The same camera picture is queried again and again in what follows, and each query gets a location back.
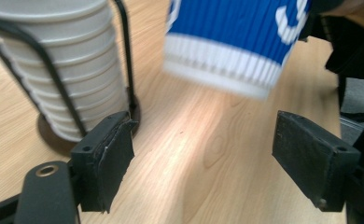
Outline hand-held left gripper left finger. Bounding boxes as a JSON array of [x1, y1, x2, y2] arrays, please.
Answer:
[[70, 110, 140, 215]]

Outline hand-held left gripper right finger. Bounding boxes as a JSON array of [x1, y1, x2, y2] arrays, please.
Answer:
[[271, 110, 362, 213]]

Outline black wire cup holder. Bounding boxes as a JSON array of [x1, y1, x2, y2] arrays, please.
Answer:
[[0, 0, 142, 157]]

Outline blue ribbed paper cup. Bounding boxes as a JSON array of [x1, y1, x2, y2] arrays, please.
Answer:
[[162, 0, 313, 101]]

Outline stack of white paper cups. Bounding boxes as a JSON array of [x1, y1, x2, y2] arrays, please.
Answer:
[[0, 0, 130, 143]]

